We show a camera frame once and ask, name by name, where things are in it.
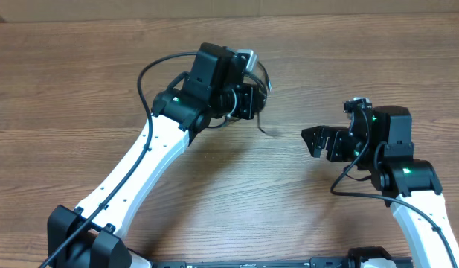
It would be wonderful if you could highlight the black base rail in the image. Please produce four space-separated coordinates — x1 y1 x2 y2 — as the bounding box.
152 246 414 268

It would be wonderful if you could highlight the black usb cable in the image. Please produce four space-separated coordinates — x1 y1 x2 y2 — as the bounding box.
243 61 280 137

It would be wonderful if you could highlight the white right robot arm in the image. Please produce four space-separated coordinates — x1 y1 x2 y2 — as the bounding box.
301 104 459 267

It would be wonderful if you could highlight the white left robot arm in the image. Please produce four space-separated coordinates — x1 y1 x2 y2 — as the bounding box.
43 43 272 267

